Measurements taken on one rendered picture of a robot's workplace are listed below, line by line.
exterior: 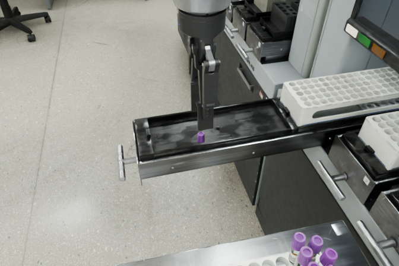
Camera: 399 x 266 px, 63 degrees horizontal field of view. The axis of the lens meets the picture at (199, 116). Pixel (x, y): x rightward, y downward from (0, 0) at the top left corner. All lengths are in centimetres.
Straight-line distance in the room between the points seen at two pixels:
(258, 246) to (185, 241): 95
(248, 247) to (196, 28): 34
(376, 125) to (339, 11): 29
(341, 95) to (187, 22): 41
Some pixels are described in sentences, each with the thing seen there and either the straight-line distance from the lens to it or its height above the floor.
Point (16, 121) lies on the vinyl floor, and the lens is 224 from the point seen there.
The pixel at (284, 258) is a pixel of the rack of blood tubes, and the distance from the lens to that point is 48.
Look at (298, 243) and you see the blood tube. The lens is 43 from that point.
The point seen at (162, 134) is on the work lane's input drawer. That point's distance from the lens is 72.
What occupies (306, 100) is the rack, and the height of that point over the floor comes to 86.
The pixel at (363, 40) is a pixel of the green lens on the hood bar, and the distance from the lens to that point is 76.
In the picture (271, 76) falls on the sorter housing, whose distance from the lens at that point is 104.
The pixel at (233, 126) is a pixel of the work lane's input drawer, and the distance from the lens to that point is 73.
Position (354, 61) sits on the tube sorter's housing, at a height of 88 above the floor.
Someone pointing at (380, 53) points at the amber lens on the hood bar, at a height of 98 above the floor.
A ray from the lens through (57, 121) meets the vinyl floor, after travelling 213.
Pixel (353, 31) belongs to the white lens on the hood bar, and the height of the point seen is 98.
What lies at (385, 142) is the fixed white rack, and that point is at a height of 86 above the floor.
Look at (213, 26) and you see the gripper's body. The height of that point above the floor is 108.
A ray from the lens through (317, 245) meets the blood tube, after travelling 43.
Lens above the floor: 130
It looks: 41 degrees down
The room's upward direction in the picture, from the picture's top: straight up
